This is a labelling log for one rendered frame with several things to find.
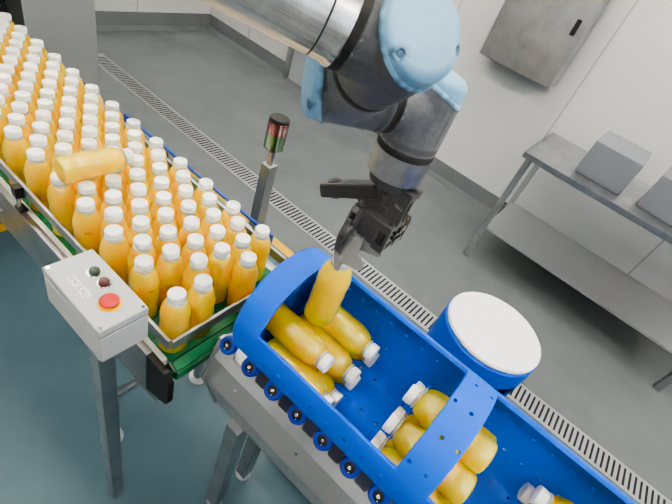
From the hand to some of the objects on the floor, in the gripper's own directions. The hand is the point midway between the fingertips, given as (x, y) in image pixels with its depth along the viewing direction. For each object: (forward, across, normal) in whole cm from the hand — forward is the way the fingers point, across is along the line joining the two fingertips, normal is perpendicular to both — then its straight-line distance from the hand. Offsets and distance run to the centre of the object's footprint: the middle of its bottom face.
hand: (343, 257), depth 80 cm
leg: (+130, +9, +6) cm, 131 cm away
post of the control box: (+131, -27, +33) cm, 138 cm away
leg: (+131, -5, +6) cm, 131 cm away
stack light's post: (+130, +38, +51) cm, 145 cm away
